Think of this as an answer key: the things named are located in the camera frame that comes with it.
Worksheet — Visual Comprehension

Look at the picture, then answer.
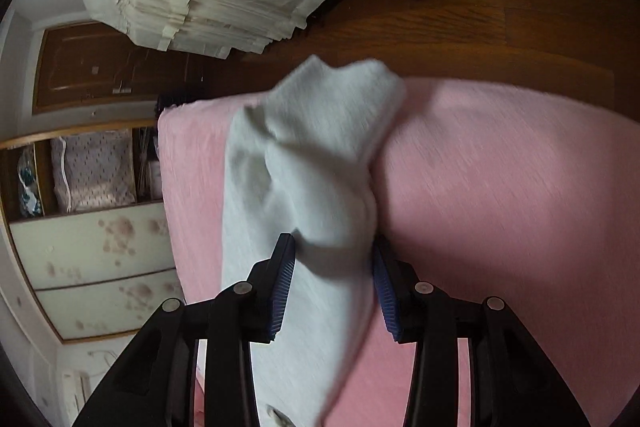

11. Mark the dotted storage bag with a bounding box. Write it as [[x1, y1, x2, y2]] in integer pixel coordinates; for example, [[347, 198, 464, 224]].
[[50, 129, 138, 212]]

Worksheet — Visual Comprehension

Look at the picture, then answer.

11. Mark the wardrobe with floral sliding doors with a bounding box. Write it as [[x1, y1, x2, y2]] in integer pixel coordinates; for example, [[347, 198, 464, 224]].
[[0, 117, 186, 345]]

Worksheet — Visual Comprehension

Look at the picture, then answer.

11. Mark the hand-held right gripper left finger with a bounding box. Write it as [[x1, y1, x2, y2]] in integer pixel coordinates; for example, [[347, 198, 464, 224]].
[[72, 233, 298, 427]]

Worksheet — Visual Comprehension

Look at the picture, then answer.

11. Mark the white wall cable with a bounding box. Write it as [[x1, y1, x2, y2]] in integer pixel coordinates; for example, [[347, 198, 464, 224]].
[[87, 347, 118, 375]]

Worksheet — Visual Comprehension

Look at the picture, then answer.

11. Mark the blue patterned bag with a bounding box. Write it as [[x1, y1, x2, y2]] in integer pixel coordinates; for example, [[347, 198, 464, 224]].
[[17, 147, 46, 218]]

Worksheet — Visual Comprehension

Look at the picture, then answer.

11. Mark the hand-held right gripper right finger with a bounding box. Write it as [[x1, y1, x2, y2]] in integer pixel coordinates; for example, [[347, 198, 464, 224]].
[[372, 234, 591, 427]]

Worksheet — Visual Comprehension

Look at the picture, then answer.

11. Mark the pink bed sheet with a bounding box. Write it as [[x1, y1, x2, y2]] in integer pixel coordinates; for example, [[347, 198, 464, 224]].
[[157, 74, 640, 427]]

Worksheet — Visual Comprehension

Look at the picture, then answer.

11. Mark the brown wooden door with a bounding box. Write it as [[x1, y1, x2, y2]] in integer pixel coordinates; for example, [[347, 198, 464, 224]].
[[32, 21, 206, 115]]

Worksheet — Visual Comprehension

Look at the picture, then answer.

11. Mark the light grey sweater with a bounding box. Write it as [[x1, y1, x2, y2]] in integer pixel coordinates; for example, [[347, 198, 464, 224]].
[[220, 54, 407, 427]]

